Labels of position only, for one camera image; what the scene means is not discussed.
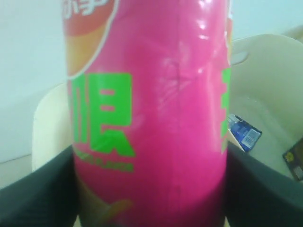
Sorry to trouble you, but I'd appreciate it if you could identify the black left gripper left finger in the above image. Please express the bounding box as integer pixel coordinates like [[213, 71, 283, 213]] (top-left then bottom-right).
[[0, 147, 79, 227]]

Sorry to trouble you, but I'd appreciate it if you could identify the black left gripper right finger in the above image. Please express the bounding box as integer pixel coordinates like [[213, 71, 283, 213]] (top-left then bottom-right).
[[225, 143, 303, 227]]

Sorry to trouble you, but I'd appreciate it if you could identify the purple juice carton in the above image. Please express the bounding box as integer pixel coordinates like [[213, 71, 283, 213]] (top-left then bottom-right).
[[282, 139, 303, 182]]

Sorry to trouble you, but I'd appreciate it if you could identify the blue white milk carton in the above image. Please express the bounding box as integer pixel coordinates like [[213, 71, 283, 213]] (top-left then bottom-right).
[[228, 114, 262, 153]]

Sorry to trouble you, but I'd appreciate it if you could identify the pink chips can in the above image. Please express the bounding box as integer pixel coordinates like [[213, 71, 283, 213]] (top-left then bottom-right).
[[61, 0, 232, 227]]

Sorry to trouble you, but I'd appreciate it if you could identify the left cream plastic bin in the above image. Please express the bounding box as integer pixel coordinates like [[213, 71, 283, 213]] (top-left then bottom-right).
[[31, 84, 72, 171]]

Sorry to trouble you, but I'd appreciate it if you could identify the cream plastic bin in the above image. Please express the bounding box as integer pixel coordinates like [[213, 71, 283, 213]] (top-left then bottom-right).
[[31, 84, 72, 171], [229, 34, 303, 177]]

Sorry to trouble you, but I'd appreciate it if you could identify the middle cream plastic bin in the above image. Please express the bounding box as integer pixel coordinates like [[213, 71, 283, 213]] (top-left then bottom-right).
[[229, 34, 303, 177]]

